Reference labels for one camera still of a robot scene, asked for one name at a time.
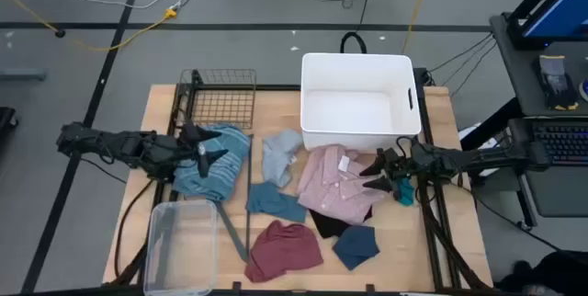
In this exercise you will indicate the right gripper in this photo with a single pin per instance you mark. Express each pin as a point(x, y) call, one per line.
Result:
point(422, 160)

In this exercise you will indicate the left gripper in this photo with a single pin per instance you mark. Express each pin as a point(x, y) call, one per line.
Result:
point(161, 155)

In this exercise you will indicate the small bright teal cloth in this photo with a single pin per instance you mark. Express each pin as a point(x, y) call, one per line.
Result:
point(406, 196)

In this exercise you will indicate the blue striped shirt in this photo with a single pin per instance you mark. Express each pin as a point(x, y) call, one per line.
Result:
point(225, 172)

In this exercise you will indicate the pink button shirt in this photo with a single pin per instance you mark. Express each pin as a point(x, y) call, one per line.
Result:
point(331, 190)

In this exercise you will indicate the black cloth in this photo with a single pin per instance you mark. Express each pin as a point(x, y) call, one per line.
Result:
point(328, 228)

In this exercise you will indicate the navy blue cloth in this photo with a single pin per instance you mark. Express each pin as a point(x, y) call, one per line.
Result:
point(356, 245)

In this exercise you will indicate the light blue cloth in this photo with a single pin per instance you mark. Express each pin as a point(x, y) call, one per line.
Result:
point(278, 158)

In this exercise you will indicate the teal blue cloth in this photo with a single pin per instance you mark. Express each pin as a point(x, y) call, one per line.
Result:
point(275, 201)

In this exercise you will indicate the maroon cloth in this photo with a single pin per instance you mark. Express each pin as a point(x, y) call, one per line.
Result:
point(282, 250)

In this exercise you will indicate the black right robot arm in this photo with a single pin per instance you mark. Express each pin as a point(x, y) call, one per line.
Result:
point(482, 160)

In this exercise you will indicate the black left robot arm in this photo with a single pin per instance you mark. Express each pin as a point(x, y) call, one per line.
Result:
point(92, 142)

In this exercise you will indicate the long grey metal bar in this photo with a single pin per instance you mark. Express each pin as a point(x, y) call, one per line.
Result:
point(249, 162)

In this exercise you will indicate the white perforated plastic bin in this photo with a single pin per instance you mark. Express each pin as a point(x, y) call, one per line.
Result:
point(349, 112)

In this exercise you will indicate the short grey flat bar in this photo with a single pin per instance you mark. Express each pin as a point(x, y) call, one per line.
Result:
point(232, 236)

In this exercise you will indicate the clear plastic container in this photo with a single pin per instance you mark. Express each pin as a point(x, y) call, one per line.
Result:
point(184, 250)

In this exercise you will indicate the grey side desk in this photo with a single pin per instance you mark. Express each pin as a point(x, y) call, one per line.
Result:
point(519, 80)

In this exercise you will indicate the black keyboard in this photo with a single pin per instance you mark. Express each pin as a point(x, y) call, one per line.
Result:
point(562, 142)

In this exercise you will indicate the grey furniture foot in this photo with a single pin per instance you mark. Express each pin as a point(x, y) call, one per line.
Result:
point(23, 74)

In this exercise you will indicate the black chair base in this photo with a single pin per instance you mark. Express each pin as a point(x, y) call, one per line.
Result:
point(7, 119)

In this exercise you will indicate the grey black work glove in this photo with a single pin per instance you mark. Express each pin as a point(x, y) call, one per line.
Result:
point(556, 82)

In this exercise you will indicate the person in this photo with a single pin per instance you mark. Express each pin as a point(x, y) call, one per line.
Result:
point(560, 273)

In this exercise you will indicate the computer monitor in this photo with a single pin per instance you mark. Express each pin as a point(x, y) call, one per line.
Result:
point(565, 11)

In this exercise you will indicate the black metal table frame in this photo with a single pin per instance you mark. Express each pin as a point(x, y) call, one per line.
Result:
point(275, 87)

